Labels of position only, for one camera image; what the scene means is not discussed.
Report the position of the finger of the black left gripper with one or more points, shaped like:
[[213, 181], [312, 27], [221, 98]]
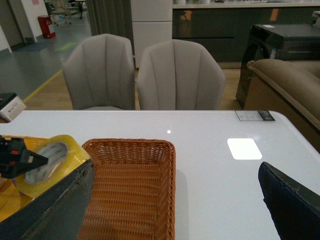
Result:
[[33, 160]]

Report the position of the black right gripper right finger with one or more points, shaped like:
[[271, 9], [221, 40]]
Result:
[[294, 208]]

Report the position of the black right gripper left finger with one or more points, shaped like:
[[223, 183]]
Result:
[[58, 213]]

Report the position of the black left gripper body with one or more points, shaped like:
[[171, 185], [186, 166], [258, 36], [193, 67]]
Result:
[[11, 157]]

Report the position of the clear packing tape roll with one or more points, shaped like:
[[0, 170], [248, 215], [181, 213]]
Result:
[[64, 155]]

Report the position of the brown wicker basket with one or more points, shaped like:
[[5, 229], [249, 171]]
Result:
[[133, 194]]

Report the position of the table label sticker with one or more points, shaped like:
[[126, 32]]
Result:
[[254, 115]]

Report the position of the left grey armchair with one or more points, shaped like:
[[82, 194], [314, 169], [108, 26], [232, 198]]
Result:
[[100, 74]]

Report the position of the grey armchair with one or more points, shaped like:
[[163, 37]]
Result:
[[179, 75], [100, 74]]

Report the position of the beige sofa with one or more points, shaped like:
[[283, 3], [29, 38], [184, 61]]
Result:
[[291, 88]]

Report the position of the red box on floor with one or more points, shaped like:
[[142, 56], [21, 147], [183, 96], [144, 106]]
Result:
[[46, 26]]

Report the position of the grey curtain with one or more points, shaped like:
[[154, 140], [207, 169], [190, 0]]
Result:
[[110, 17]]

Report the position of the right grey armchair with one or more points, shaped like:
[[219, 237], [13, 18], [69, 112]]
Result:
[[179, 75]]

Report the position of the black appliance box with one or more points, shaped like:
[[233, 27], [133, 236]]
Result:
[[287, 42]]

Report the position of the white refrigerator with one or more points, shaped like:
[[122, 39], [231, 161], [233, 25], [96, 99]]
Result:
[[151, 24]]

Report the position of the dark grey counter cabinet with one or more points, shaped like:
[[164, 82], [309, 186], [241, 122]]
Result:
[[223, 27]]

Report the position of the white camera box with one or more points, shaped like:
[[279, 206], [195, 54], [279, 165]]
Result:
[[11, 106]]

